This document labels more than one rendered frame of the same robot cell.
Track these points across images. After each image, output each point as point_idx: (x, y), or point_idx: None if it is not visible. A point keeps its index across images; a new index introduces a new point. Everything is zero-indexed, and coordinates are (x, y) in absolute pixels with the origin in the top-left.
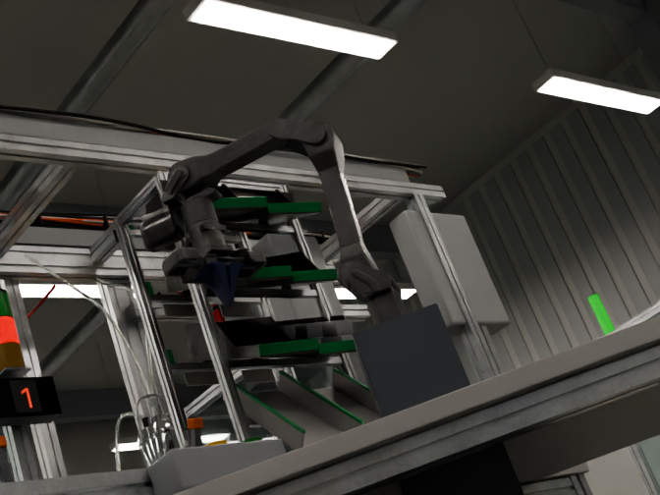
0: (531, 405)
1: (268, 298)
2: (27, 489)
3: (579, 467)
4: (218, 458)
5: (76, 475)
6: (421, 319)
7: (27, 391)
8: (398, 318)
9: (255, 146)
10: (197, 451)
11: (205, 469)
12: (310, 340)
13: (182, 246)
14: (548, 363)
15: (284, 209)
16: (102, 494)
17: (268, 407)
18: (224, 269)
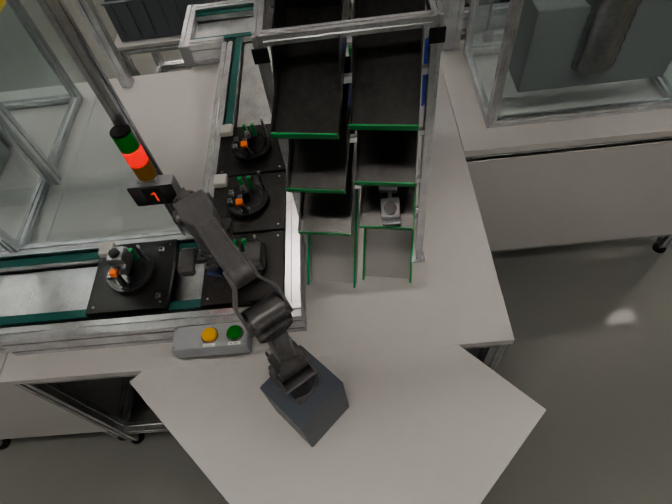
0: None
1: (423, 54)
2: (109, 334)
3: (503, 343)
4: (201, 351)
5: (133, 330)
6: (292, 421)
7: (155, 193)
8: (281, 409)
9: (221, 267)
10: (187, 350)
11: (192, 354)
12: (343, 234)
13: (271, 114)
14: None
15: (369, 128)
16: (150, 334)
17: (308, 242)
18: (220, 275)
